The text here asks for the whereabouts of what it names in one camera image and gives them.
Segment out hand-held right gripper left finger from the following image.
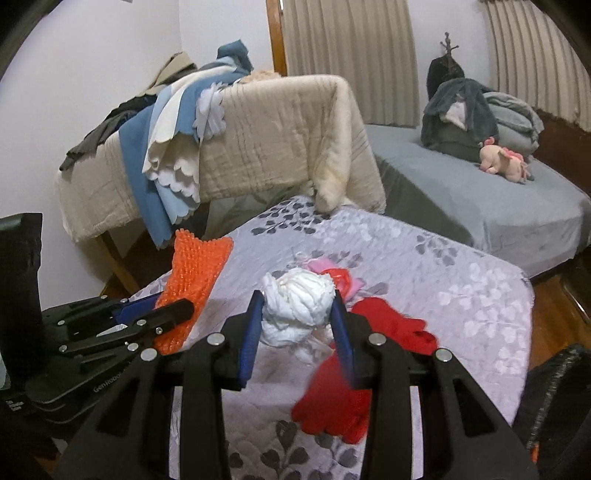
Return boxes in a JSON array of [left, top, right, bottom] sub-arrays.
[[67, 290, 265, 480]]

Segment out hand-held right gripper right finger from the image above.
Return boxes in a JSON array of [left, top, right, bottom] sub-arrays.
[[329, 290, 540, 480]]

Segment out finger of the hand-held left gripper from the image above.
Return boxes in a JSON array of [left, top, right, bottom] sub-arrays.
[[59, 298, 195, 358], [58, 292, 164, 329]]

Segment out orange foam net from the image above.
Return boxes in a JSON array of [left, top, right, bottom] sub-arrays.
[[152, 229, 234, 355]]

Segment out red plastic bag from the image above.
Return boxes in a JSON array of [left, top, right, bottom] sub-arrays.
[[330, 268, 354, 296]]

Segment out pink face mask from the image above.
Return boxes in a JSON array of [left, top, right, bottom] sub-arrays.
[[308, 258, 365, 301]]

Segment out bin with black bag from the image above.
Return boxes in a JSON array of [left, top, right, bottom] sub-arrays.
[[512, 344, 591, 480]]

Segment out wooden table leg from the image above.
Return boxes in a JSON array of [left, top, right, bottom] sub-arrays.
[[95, 228, 139, 296]]

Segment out grey floral quilt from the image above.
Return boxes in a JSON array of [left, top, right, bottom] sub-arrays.
[[129, 195, 536, 480]]

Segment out blue felt cloth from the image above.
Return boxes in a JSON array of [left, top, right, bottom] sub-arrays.
[[119, 41, 254, 250]]

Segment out white scalloped cloth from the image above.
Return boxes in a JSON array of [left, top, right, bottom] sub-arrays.
[[142, 69, 232, 217]]

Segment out dark grey clothes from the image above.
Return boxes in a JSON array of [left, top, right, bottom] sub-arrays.
[[60, 95, 160, 171]]

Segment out bed with grey sheet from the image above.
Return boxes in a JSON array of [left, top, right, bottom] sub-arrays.
[[365, 122, 591, 280]]

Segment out beige quilt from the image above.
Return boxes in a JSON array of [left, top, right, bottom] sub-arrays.
[[54, 74, 387, 243]]

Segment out beige folded cloth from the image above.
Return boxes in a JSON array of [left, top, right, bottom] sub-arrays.
[[148, 51, 199, 90]]

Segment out pink plush toy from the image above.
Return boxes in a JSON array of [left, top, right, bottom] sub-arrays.
[[478, 137, 534, 184]]

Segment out tan crumpled cloth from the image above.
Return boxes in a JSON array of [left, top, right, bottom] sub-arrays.
[[240, 69, 282, 85]]

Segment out dark grey fleece blanket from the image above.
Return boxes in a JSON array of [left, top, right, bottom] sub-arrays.
[[421, 78, 499, 155]]

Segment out wide beige curtain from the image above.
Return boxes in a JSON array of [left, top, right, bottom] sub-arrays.
[[281, 0, 420, 127]]

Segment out dark hanging coat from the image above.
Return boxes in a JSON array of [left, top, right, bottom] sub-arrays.
[[427, 54, 465, 102]]

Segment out dark wooden headboard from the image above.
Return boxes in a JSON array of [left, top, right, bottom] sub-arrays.
[[531, 106, 591, 181]]

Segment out wooden coat rack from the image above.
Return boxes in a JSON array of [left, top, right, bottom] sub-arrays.
[[438, 32, 461, 61]]

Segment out wooden window frame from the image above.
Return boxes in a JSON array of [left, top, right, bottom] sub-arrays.
[[265, 0, 288, 77]]

